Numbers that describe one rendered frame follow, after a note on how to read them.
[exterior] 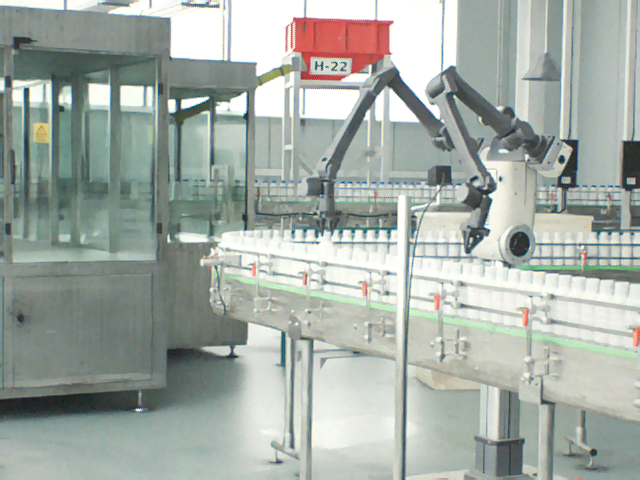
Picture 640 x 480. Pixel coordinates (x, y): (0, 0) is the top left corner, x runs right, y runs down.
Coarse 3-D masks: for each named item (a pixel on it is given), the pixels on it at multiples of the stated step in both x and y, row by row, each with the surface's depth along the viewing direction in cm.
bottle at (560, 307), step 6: (564, 276) 360; (570, 276) 360; (558, 282) 361; (564, 282) 360; (570, 282) 360; (558, 288) 361; (564, 288) 360; (570, 288) 360; (558, 294) 360; (564, 294) 359; (558, 300) 360; (558, 306) 360; (564, 306) 359; (558, 312) 360; (564, 312) 359; (558, 318) 360; (564, 318) 359; (558, 330) 360; (564, 330) 359
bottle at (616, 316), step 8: (616, 288) 339; (624, 288) 338; (616, 296) 339; (624, 296) 338; (624, 304) 337; (616, 312) 338; (624, 312) 337; (616, 320) 338; (616, 328) 338; (616, 336) 338; (616, 344) 338
